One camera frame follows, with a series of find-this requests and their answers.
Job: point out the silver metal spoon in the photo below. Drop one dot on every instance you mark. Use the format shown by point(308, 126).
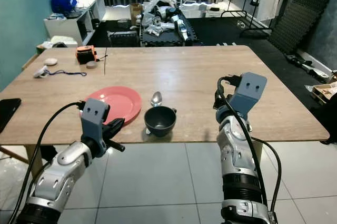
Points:
point(156, 98)

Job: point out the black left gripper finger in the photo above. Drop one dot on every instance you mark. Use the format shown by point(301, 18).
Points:
point(118, 146)
point(116, 124)

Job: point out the brown cardboard box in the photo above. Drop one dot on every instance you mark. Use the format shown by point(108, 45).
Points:
point(136, 12)

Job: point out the thin black upright rod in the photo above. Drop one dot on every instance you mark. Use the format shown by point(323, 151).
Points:
point(105, 60)

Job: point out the black acoustic foam panel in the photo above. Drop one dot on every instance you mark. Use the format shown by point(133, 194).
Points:
point(300, 16)

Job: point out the black foam floor mat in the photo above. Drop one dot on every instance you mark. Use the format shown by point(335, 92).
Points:
point(158, 38)

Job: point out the white oval pebble-shaped object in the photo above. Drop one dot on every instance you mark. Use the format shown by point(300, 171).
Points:
point(50, 61)

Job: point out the dark grey bowl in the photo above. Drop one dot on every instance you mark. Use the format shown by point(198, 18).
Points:
point(160, 121)

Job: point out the black smartphone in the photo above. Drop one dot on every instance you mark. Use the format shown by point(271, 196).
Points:
point(9, 114)

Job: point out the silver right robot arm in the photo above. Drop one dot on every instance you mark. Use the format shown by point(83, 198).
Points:
point(238, 150)

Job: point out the red plate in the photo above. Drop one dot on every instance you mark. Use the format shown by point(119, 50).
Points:
point(121, 100)

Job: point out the small grey round disc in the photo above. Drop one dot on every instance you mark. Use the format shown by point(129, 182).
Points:
point(91, 65)

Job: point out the black crate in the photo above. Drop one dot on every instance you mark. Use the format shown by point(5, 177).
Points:
point(123, 38)

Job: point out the silver robot lying down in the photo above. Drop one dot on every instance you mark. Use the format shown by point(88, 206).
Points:
point(166, 16)

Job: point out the black clothes rack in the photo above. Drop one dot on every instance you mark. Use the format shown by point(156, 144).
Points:
point(231, 2)

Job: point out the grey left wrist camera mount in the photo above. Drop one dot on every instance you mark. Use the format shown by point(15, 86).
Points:
point(93, 116)

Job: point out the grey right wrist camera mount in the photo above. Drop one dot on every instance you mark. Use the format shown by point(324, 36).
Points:
point(248, 93)

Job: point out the wooden tray with items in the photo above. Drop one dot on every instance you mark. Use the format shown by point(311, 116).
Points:
point(325, 92)

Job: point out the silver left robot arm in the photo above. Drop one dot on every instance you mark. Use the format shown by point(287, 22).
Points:
point(58, 174)

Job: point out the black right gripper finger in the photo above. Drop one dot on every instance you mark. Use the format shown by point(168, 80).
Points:
point(218, 95)

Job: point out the white shelf unit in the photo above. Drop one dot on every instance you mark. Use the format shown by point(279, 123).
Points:
point(66, 26)

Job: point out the orange and black device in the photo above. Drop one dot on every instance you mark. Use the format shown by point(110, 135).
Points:
point(86, 55)

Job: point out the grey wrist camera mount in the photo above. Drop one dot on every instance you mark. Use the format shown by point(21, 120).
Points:
point(93, 116)
point(248, 93)

